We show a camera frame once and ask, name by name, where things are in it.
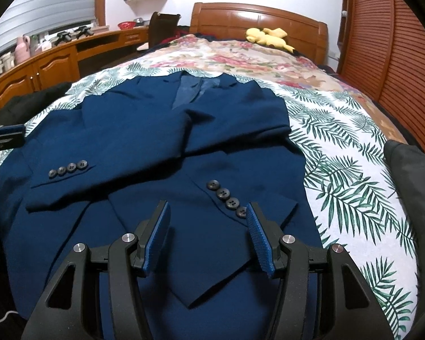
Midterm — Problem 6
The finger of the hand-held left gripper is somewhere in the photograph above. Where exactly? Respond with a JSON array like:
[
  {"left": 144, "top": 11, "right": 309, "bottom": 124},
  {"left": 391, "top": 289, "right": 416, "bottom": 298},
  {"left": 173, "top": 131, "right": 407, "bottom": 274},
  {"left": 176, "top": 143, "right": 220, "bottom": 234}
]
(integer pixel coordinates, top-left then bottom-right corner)
[
  {"left": 0, "top": 136, "right": 25, "bottom": 157},
  {"left": 0, "top": 123, "right": 26, "bottom": 140}
]

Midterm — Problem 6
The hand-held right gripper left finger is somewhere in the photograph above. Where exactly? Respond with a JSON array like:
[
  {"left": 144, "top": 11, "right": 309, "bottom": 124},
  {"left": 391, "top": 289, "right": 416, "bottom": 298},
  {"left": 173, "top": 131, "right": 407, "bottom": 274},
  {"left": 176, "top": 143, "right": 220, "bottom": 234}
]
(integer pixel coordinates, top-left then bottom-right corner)
[{"left": 21, "top": 200, "right": 171, "bottom": 340}]

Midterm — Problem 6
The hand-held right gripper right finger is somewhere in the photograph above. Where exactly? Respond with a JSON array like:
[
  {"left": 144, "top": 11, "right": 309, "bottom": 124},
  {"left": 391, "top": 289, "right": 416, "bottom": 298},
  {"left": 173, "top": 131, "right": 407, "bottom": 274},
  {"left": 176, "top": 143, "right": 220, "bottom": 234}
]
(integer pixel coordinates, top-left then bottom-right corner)
[{"left": 246, "top": 202, "right": 406, "bottom": 340}]

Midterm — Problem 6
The navy blue suit jacket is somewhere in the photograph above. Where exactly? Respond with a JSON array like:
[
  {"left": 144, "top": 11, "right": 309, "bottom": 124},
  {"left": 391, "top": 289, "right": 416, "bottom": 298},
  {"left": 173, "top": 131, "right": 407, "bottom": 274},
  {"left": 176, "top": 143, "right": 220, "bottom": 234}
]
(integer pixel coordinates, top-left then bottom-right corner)
[{"left": 0, "top": 71, "right": 323, "bottom": 340}]

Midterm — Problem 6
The black folded garment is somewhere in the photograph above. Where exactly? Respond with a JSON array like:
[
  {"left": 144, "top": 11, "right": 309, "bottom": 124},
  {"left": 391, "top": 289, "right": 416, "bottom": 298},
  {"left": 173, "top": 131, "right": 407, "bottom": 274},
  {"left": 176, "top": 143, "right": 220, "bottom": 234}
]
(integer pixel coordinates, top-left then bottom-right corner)
[{"left": 0, "top": 82, "right": 71, "bottom": 128}]

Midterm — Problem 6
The row of small jars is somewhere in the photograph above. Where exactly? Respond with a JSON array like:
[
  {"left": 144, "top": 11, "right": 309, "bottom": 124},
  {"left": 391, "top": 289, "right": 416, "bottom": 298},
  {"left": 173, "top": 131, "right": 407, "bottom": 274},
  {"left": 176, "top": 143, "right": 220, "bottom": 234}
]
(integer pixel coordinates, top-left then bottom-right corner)
[{"left": 0, "top": 51, "right": 16, "bottom": 82}]

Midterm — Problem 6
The pink vase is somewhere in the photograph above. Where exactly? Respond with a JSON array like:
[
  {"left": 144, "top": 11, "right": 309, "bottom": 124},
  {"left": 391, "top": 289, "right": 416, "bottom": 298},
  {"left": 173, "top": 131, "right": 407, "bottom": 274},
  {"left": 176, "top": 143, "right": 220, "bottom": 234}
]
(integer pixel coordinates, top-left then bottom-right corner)
[{"left": 15, "top": 35, "right": 32, "bottom": 62}]

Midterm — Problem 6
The wooden desk cabinet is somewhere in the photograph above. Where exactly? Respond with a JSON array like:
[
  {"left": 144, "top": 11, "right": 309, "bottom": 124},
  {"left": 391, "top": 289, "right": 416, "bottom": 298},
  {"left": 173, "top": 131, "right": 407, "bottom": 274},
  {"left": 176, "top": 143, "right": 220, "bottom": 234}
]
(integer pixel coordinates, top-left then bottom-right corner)
[{"left": 0, "top": 25, "right": 151, "bottom": 107}]

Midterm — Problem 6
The leaf print bedsheet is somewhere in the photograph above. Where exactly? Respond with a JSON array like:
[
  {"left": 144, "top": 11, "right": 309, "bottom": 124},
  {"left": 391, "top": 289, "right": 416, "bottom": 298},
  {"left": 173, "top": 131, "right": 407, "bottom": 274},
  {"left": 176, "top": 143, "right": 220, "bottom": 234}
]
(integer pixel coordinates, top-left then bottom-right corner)
[{"left": 23, "top": 62, "right": 420, "bottom": 340}]

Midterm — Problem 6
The grey window blind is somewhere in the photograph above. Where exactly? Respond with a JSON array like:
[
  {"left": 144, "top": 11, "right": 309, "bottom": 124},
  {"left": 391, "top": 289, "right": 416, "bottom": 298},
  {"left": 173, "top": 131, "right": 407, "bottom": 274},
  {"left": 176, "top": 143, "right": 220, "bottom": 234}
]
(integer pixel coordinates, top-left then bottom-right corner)
[{"left": 0, "top": 0, "right": 100, "bottom": 62}]

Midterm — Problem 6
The dark grey folded garment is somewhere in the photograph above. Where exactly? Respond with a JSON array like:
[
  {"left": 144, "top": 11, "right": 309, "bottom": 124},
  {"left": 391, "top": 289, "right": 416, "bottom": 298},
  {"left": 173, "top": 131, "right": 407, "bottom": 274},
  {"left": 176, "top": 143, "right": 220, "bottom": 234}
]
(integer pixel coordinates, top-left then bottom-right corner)
[{"left": 383, "top": 140, "right": 425, "bottom": 266}]

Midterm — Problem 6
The floral blanket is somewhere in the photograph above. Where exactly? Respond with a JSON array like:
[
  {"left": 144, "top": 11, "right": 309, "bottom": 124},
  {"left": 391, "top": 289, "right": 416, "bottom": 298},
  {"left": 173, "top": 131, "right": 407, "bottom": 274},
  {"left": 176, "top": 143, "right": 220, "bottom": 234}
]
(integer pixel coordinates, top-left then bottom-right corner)
[{"left": 138, "top": 33, "right": 362, "bottom": 89}]

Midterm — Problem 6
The dark brown chair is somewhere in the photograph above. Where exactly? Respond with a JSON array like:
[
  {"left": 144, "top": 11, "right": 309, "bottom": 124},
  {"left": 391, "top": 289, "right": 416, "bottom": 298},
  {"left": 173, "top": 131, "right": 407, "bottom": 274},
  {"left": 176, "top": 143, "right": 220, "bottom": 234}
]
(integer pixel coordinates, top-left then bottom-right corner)
[{"left": 148, "top": 12, "right": 181, "bottom": 48}]

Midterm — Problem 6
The yellow plush toy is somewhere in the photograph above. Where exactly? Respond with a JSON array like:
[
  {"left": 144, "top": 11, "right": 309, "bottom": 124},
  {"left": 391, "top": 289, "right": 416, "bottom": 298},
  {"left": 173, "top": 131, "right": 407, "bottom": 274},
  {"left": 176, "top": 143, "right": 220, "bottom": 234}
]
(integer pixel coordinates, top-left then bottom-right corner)
[{"left": 245, "top": 27, "right": 294, "bottom": 54}]

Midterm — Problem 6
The wooden bed headboard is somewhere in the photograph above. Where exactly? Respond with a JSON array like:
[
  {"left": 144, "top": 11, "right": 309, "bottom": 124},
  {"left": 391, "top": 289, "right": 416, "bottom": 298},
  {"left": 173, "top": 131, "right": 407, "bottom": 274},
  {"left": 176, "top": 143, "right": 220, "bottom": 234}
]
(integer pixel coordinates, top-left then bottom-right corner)
[{"left": 190, "top": 2, "right": 329, "bottom": 66}]

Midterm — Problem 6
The wooden louvred wardrobe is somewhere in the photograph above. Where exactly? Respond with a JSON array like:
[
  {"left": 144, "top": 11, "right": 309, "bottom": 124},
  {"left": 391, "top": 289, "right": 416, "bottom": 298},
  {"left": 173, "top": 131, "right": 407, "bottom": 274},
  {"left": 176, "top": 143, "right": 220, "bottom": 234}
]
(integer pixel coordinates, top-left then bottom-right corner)
[{"left": 336, "top": 0, "right": 425, "bottom": 163}]

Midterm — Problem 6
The wooden window frame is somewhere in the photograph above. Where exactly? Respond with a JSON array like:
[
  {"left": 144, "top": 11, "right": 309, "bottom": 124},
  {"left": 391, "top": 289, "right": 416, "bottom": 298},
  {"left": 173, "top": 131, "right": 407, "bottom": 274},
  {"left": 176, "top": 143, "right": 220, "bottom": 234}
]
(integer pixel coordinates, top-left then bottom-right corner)
[{"left": 94, "top": 0, "right": 109, "bottom": 31}]

